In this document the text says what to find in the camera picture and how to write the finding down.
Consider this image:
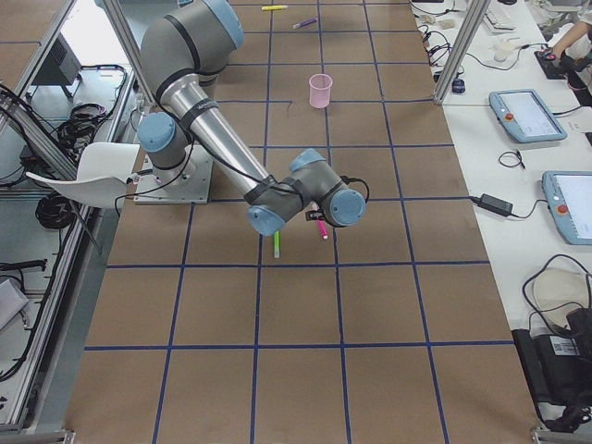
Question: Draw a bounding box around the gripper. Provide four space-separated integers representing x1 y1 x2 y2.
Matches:
305 202 324 222

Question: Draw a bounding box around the pink pen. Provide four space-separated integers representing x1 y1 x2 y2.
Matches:
316 220 328 241

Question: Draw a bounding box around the purple pen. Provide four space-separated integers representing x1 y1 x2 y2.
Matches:
292 17 318 30

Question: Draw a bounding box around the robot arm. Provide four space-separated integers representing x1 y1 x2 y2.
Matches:
140 1 367 236

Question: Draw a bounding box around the pink mesh cup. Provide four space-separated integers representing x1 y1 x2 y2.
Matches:
309 73 333 109

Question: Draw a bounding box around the teach pendant near cup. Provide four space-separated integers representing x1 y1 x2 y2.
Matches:
488 89 567 143

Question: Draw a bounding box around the green pen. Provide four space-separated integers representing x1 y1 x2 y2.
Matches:
273 230 281 259

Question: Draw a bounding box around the black power adapter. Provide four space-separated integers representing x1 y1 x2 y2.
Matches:
469 193 512 217

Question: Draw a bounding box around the yellow pen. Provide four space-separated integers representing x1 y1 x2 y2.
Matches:
261 5 289 12

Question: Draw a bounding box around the white chair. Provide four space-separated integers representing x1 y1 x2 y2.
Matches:
26 142 140 210

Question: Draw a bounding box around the teach pendant far side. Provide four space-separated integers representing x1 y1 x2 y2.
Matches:
542 171 591 245

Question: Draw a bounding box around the black equipment box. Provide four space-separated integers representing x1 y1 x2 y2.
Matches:
512 308 591 433

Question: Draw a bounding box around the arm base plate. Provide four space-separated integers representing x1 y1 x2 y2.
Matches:
133 144 213 204

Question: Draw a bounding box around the black cable loop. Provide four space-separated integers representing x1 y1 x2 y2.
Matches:
498 148 526 170

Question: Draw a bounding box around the aluminium frame post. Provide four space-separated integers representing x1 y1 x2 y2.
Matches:
433 0 490 105

